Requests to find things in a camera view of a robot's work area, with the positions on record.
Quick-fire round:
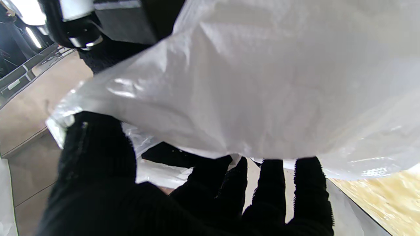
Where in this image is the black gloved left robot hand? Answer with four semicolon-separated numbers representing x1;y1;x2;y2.
36;111;335;236

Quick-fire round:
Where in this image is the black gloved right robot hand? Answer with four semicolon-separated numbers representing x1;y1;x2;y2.
77;33;158;74

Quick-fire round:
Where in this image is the white printed plastic bag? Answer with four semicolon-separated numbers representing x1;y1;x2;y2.
46;0;420;189

